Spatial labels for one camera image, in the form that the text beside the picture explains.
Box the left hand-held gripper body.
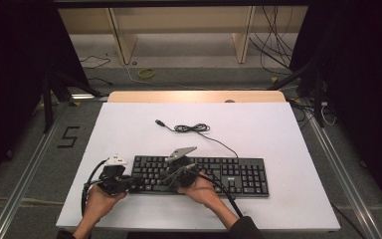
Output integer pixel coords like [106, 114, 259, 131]
[97, 153, 137, 196]

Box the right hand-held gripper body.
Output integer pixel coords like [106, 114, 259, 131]
[164, 145, 201, 189]

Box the black keyboard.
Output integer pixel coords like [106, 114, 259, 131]
[128, 154, 271, 199]

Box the person's left hand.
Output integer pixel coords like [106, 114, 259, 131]
[85, 183, 128, 221]

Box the person's right hand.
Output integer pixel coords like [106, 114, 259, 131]
[177, 172, 223, 209]

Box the light wooden table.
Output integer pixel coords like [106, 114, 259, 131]
[107, 90, 287, 104]

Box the white board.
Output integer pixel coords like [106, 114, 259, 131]
[55, 102, 341, 233]

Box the black metal stand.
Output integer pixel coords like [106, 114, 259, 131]
[267, 59, 326, 128]
[41, 66, 103, 134]

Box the yellow tape roll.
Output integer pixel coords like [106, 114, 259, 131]
[137, 68, 156, 80]

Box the dark curtain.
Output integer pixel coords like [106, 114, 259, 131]
[0, 0, 92, 195]
[289, 0, 382, 222]

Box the black keyboard cable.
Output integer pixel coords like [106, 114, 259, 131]
[154, 119, 240, 159]

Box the right hand-held gripper cable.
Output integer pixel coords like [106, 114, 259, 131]
[160, 163, 246, 219]

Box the short metal rail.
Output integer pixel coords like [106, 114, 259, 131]
[70, 94, 109, 102]

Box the white floor cable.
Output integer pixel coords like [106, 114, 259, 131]
[122, 63, 211, 92]

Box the metal floor rail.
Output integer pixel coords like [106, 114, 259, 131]
[302, 99, 382, 239]
[0, 103, 64, 239]

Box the thin black floor cable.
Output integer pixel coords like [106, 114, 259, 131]
[79, 54, 112, 70]

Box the light wooden furniture frame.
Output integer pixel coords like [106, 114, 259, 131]
[58, 5, 309, 66]

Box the tangle of cables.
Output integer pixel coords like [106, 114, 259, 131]
[287, 98, 338, 127]

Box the bundle of black cables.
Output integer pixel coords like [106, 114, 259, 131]
[248, 5, 295, 77]

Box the black frame beam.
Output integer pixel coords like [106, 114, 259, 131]
[52, 0, 313, 10]

